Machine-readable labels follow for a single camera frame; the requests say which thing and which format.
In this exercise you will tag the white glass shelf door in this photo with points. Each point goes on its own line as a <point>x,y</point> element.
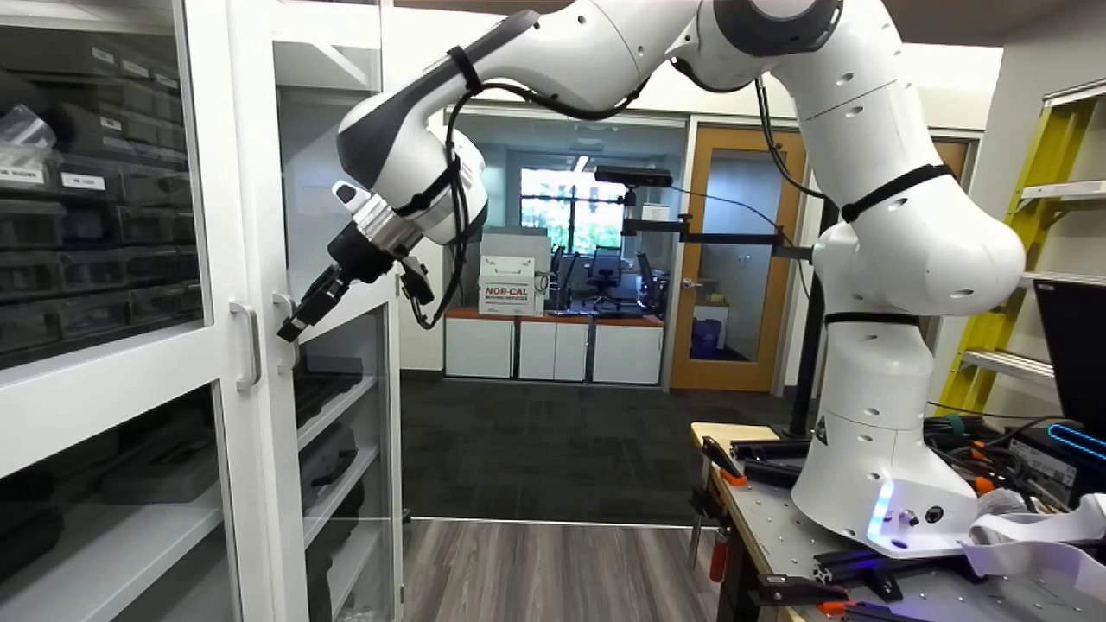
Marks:
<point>136,206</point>

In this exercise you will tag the workbench table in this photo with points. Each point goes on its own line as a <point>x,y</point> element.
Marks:
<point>778,566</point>

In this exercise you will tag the silver door handle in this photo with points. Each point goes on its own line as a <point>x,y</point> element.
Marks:
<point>246,333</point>

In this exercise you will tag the white low cabinets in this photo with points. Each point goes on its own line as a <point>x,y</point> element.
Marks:
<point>553,346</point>

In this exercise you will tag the white shelf cabinet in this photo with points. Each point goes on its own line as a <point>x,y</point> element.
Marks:
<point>343,384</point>

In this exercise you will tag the wooden door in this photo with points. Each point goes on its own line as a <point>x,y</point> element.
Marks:
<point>733,275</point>

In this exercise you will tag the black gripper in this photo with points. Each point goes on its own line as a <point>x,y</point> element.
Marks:
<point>352,258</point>

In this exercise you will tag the white box on cabinets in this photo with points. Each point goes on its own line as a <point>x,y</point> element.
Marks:
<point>511,275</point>

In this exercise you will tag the black monitor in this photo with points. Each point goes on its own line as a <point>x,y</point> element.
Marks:
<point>1075,337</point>

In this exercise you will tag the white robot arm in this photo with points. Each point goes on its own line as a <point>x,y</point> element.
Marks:
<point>908,247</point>

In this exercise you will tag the yellow ladder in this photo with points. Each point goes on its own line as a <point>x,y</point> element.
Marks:
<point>1059,173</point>

